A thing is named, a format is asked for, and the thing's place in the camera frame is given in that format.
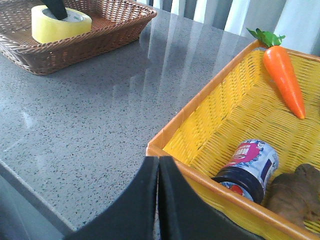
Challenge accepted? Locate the brown toy piece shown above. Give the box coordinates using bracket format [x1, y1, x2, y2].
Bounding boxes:
[264, 163, 320, 228]

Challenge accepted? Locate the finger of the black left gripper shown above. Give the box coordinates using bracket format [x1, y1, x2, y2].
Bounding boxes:
[41, 0, 68, 20]

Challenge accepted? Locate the orange toy carrot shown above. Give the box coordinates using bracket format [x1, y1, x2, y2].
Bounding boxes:
[246, 28, 306, 119]

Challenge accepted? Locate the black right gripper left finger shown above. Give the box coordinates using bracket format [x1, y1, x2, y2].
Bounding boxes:
[64, 156, 159, 240]

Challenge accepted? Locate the small labelled bottle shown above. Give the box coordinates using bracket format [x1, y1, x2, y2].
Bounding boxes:
[212, 139, 279, 204]

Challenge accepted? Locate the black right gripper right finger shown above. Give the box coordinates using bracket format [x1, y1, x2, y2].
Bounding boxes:
[158, 156, 260, 240]

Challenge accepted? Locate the yellow woven basket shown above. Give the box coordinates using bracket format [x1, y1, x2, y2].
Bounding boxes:
[146, 41, 320, 240]

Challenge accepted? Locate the brown wicker basket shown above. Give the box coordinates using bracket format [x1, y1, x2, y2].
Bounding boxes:
[0, 0, 157, 76]

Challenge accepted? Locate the yellow tape roll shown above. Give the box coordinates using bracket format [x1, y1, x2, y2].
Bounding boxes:
[31, 5, 92, 44]

